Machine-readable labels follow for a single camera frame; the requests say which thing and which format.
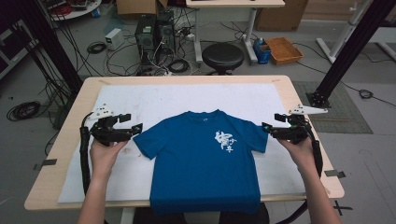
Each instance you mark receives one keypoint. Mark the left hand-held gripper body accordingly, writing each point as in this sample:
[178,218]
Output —
[107,132]

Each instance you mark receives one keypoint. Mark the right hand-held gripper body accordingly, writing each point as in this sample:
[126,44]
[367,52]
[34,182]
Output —
[295,132]

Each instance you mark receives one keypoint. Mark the blue t-shirt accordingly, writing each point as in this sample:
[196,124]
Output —
[202,168]

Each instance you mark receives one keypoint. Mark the person's right hand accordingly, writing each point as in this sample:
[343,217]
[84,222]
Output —
[302,155]

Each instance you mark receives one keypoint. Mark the person's left hand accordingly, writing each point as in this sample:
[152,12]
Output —
[102,160]

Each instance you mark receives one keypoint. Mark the white table mat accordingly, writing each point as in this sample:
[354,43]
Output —
[174,99]

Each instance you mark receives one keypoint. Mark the grey floor mat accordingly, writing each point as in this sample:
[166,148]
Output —
[342,121]

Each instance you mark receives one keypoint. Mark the black tape strip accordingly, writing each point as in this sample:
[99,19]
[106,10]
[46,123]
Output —
[46,163]
[334,173]

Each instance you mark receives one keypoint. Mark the blue box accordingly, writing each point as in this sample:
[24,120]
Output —
[262,53]

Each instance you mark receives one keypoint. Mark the orange plastic tray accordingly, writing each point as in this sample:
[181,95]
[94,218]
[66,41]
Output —
[283,49]

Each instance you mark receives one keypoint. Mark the small white device box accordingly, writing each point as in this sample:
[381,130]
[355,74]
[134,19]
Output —
[114,38]

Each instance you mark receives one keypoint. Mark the black computer tower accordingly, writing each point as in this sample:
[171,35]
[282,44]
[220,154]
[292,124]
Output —
[166,31]
[145,39]

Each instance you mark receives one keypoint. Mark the black round stool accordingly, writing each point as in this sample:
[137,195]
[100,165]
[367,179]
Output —
[223,56]

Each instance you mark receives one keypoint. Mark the person's dark trousers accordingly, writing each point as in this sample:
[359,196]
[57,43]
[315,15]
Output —
[239,217]

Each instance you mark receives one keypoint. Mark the large brown cardboard box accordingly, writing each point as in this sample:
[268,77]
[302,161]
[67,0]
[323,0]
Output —
[280,15]

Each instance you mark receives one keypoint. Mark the white metal stand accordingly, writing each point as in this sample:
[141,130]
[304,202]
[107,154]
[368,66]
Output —
[342,34]

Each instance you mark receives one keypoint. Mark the round white table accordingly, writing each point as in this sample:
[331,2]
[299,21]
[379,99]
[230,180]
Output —
[77,9]

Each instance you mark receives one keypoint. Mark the white-legged desk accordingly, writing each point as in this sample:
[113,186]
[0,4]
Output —
[233,3]

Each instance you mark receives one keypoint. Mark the black metal frame post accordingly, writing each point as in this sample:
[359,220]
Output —
[49,40]
[348,53]

